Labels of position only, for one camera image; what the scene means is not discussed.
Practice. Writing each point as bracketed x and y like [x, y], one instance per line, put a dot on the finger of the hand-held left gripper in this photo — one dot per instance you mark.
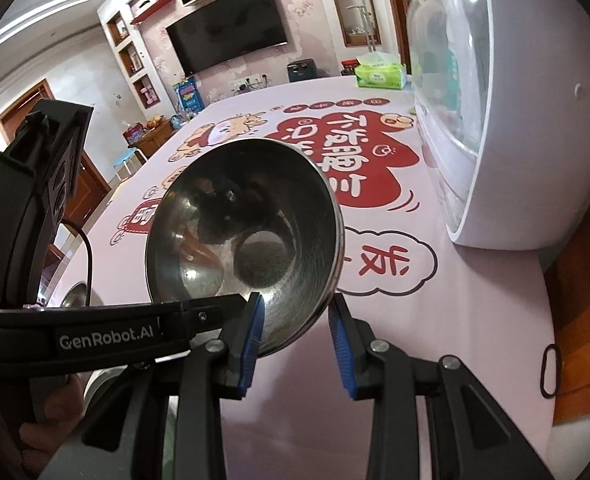
[202, 316]

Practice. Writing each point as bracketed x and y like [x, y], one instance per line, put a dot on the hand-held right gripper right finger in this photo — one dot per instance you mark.
[339, 345]

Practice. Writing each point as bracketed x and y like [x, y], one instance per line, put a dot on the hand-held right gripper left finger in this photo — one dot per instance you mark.
[252, 340]

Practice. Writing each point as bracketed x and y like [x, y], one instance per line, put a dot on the flat-bottomed steel basin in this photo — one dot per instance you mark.
[75, 296]

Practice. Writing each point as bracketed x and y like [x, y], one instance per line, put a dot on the small round steel bowl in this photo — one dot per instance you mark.
[255, 220]

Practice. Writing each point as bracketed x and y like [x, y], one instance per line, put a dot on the person's left hand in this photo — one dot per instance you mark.
[50, 440]

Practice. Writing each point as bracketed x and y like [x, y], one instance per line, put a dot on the brown wooden room door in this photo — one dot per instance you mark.
[95, 180]

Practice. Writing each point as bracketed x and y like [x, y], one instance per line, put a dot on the blue stool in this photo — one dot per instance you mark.
[127, 157]

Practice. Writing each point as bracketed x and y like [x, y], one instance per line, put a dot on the printed pink tablecloth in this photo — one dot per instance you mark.
[450, 335]

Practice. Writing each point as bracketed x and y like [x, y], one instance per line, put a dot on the red tin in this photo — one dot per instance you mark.
[135, 133]

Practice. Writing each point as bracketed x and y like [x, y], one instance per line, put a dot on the wooden cabinet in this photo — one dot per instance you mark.
[157, 137]

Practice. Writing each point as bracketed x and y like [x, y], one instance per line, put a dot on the colourful blue box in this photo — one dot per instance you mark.
[189, 95]

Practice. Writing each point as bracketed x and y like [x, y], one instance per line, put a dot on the black elastic band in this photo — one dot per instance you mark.
[542, 370]

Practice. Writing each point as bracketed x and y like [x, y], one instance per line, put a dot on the red floating shelf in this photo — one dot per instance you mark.
[151, 10]

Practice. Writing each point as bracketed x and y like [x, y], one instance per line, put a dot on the orange wooden door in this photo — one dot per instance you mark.
[585, 335]

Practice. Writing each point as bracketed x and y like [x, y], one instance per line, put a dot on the small black appliance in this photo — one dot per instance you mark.
[303, 71]

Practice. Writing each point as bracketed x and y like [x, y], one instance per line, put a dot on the green tissue box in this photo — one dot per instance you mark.
[380, 75]

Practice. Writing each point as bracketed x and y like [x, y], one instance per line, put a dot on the white dish sterilizer cabinet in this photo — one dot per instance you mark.
[535, 110]

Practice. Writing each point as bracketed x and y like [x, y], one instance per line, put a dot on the metal pole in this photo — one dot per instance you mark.
[367, 15]

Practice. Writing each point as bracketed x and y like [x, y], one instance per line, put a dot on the white wall niche shelves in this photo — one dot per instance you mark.
[132, 60]

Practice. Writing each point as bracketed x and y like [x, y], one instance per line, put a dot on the black wall television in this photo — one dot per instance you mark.
[225, 30]

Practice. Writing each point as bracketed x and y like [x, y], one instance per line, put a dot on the wood-framed wall niche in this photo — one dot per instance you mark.
[340, 10]

